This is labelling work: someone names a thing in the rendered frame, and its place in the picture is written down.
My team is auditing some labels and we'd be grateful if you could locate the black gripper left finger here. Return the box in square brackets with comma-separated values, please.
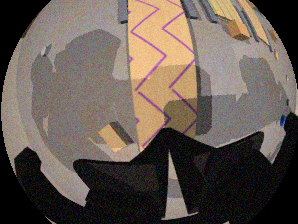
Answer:
[73, 128, 169, 218]

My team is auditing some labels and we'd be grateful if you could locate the orange strip with purple zigzag pattern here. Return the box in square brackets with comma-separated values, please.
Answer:
[128, 0, 197, 152]

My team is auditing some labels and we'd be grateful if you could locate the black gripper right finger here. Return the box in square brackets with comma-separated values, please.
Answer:
[166, 127, 265, 214]

